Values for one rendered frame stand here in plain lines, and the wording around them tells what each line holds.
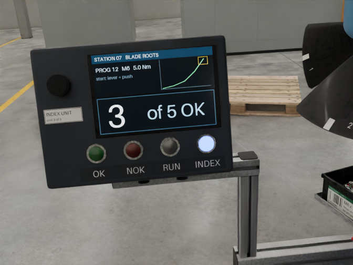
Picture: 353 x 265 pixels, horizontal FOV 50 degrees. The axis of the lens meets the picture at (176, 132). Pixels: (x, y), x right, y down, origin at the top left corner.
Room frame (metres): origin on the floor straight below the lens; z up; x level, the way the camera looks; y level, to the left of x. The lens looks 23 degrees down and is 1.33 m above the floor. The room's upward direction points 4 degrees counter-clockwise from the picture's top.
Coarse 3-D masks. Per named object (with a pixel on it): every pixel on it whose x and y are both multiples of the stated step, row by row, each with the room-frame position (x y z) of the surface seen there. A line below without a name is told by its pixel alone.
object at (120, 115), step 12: (120, 96) 0.49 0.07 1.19; (132, 96) 0.49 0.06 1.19; (108, 108) 0.48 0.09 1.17; (120, 108) 0.48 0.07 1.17; (132, 108) 0.48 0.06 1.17; (108, 120) 0.48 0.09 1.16; (120, 120) 0.48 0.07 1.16; (132, 120) 0.48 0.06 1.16; (108, 132) 0.47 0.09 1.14; (120, 132) 0.47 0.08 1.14
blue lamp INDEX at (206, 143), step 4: (200, 136) 0.47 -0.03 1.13; (204, 136) 0.47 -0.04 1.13; (208, 136) 0.47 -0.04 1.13; (212, 136) 0.47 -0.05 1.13; (200, 140) 0.47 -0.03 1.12; (204, 140) 0.47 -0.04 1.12; (208, 140) 0.47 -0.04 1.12; (212, 140) 0.47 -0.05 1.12; (196, 144) 0.47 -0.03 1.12; (200, 144) 0.47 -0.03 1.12; (204, 144) 0.47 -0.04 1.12; (208, 144) 0.47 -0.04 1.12; (212, 144) 0.47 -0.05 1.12; (200, 148) 0.47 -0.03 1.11; (204, 148) 0.46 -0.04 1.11; (208, 148) 0.46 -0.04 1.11; (212, 148) 0.47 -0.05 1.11; (204, 152) 0.47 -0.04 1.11; (208, 152) 0.47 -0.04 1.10
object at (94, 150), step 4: (96, 144) 0.47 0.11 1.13; (88, 148) 0.46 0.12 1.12; (92, 148) 0.46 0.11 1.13; (96, 148) 0.46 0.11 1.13; (100, 148) 0.46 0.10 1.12; (104, 148) 0.47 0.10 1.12; (88, 152) 0.46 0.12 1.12; (92, 152) 0.46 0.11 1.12; (96, 152) 0.46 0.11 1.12; (100, 152) 0.46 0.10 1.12; (104, 152) 0.46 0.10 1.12; (88, 156) 0.46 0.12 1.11; (92, 156) 0.46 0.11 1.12; (96, 156) 0.46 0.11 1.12; (100, 156) 0.46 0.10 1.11; (104, 156) 0.46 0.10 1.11; (92, 160) 0.46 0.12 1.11; (96, 160) 0.46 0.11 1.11; (100, 160) 0.46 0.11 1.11
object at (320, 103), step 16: (352, 64) 1.00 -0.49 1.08; (336, 80) 0.99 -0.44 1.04; (352, 80) 0.97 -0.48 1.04; (320, 96) 0.99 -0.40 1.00; (336, 96) 0.96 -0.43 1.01; (352, 96) 0.94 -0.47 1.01; (304, 112) 0.99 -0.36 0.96; (320, 112) 0.96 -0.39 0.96; (336, 112) 0.93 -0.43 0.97; (352, 112) 0.91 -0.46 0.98; (336, 128) 0.90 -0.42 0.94
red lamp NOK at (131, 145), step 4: (132, 140) 0.47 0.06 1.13; (128, 144) 0.47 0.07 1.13; (132, 144) 0.46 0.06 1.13; (136, 144) 0.47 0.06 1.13; (140, 144) 0.47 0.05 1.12; (124, 148) 0.47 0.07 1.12; (128, 148) 0.46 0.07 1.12; (132, 148) 0.46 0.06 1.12; (136, 148) 0.46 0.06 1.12; (140, 148) 0.47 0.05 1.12; (124, 152) 0.46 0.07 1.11; (128, 152) 0.46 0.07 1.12; (132, 152) 0.46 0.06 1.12; (136, 152) 0.46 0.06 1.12; (140, 152) 0.46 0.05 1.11; (128, 156) 0.46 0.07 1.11; (132, 156) 0.46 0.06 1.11; (136, 156) 0.46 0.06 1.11; (140, 156) 0.46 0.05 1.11
